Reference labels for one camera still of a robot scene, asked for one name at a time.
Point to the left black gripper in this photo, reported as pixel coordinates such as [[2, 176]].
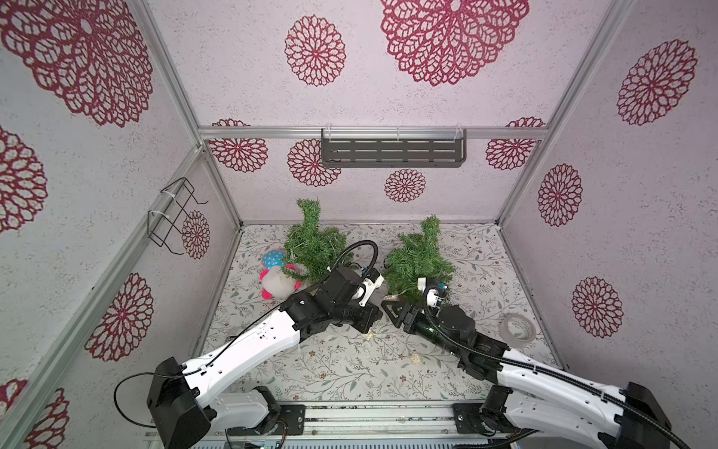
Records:
[[369, 317]]

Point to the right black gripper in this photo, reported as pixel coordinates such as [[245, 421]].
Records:
[[418, 315]]

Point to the small green christmas tree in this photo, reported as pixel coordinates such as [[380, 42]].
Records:
[[310, 251], [418, 257]]

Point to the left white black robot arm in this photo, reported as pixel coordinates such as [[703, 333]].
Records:
[[186, 399]]

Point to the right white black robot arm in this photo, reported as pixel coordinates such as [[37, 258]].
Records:
[[642, 422]]

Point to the pink white plush toy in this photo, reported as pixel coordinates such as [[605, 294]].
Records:
[[277, 279]]

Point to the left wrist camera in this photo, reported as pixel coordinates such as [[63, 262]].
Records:
[[373, 282]]

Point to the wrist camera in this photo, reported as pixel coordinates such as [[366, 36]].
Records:
[[435, 293], [373, 282]]

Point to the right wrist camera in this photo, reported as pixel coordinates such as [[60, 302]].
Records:
[[435, 293]]

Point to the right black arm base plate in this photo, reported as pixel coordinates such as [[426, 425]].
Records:
[[482, 418]]

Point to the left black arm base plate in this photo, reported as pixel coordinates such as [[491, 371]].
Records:
[[289, 421]]

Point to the grey wall shelf rack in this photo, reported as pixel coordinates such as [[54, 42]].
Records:
[[395, 152]]

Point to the aluminium mounting rail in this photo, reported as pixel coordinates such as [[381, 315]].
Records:
[[431, 417]]

